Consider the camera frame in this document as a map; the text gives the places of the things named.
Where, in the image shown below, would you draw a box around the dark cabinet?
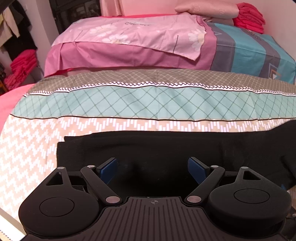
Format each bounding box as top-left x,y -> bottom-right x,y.
49,0 -> 101,34

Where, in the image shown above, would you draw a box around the red folded cloth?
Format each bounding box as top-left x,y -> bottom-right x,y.
233,3 -> 266,34

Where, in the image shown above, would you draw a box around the black pants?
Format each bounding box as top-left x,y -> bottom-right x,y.
57,120 -> 295,198

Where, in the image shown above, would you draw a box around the pink bed sheet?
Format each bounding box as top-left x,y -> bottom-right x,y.
0,84 -> 34,132

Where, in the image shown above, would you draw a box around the pink clothes pile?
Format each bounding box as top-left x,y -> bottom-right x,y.
4,49 -> 38,91

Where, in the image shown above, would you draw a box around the teal grey striped bedding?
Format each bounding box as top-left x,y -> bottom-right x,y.
208,23 -> 295,84

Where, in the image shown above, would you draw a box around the chevron patterned quilt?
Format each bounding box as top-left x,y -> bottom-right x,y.
1,69 -> 295,240

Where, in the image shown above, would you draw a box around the hanging dark clothes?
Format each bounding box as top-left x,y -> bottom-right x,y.
1,1 -> 38,60

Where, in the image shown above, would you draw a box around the pink floral folded sheet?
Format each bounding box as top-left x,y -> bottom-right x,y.
45,14 -> 217,76

